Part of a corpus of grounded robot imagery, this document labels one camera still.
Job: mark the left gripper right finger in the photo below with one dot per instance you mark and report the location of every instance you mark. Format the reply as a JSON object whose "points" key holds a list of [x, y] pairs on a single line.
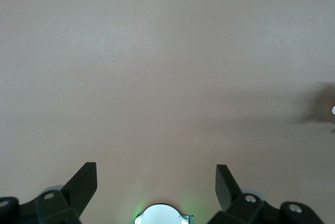
{"points": [[251, 211]]}

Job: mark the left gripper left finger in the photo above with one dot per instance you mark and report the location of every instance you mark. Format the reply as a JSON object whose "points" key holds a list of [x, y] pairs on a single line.
{"points": [[52, 208]]}

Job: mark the light pink puppy plush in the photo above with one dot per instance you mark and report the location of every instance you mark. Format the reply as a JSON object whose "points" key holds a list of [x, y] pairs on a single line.
{"points": [[333, 110]]}

